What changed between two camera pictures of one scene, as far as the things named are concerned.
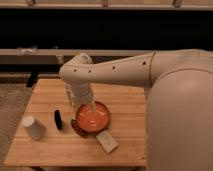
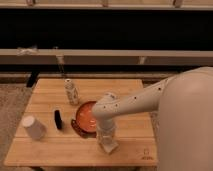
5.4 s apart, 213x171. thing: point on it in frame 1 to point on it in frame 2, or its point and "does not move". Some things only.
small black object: (57, 118) does not move
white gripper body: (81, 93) to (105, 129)
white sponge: (107, 141) does not move
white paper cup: (36, 129) does not move
